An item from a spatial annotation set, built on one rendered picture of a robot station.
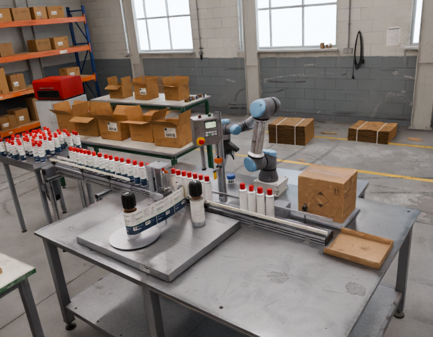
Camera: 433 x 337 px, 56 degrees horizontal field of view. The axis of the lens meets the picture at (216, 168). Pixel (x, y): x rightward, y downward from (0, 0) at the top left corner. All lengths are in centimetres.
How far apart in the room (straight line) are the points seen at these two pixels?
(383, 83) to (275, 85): 206
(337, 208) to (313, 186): 19
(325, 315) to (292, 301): 17
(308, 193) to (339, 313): 92
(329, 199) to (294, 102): 591
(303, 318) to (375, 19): 638
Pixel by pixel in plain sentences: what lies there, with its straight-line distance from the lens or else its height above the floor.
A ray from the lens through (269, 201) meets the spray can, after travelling 257.
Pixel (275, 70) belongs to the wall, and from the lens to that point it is 848.
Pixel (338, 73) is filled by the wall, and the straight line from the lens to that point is 803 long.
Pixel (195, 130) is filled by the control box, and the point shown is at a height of 141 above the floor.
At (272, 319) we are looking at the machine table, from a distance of 197.
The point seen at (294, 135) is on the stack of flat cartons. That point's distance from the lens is 680.
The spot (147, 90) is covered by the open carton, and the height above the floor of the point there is 95.
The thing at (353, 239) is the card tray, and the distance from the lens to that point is 256.
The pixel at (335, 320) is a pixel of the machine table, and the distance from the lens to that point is 199.
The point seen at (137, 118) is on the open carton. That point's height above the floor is 102.
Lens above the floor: 213
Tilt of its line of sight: 21 degrees down
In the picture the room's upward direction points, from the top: 5 degrees counter-clockwise
